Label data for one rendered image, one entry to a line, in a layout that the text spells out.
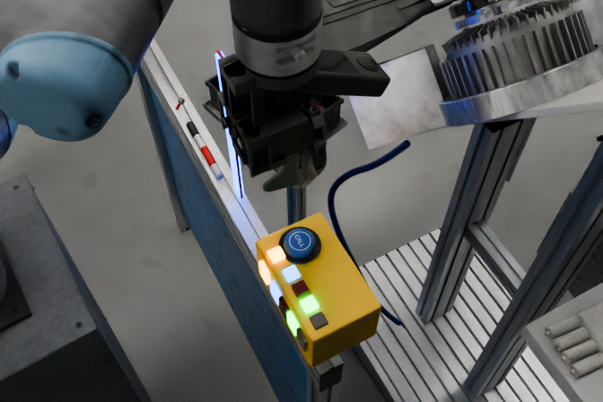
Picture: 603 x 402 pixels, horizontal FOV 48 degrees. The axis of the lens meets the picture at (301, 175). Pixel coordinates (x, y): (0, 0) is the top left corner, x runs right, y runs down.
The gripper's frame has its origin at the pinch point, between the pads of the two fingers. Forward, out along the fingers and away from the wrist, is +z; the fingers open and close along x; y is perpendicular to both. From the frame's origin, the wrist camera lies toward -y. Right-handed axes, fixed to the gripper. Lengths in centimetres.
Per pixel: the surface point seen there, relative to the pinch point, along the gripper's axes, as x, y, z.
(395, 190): -59, -65, 123
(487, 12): -17.5, -40.0, 5.9
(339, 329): 12.1, 1.2, 16.1
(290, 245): -0.3, 1.6, 14.7
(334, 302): 8.9, 0.2, 15.7
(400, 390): -1, -29, 115
